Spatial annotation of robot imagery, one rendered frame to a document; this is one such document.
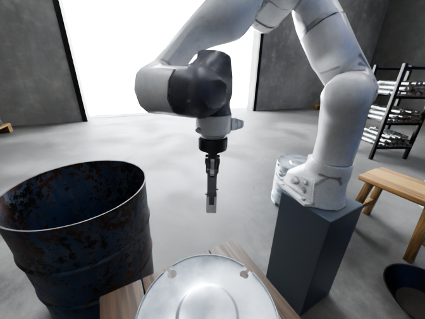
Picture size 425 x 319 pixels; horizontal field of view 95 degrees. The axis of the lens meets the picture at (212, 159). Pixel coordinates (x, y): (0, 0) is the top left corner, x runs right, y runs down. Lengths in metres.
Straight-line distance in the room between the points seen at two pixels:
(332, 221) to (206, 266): 0.38
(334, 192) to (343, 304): 0.54
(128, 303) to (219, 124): 0.45
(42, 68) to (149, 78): 3.95
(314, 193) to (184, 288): 0.45
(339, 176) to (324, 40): 0.36
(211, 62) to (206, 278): 0.49
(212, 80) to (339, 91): 0.30
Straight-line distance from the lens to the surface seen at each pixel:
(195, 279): 0.56
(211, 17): 0.50
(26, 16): 4.39
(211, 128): 0.45
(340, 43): 0.64
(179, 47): 0.49
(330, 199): 0.70
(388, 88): 2.77
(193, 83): 0.35
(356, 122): 0.60
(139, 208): 0.71
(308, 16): 0.66
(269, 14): 0.66
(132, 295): 0.58
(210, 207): 0.59
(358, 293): 1.16
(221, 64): 0.43
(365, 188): 1.39
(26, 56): 4.38
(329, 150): 0.64
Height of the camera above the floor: 0.82
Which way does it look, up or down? 24 degrees down
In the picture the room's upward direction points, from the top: 1 degrees clockwise
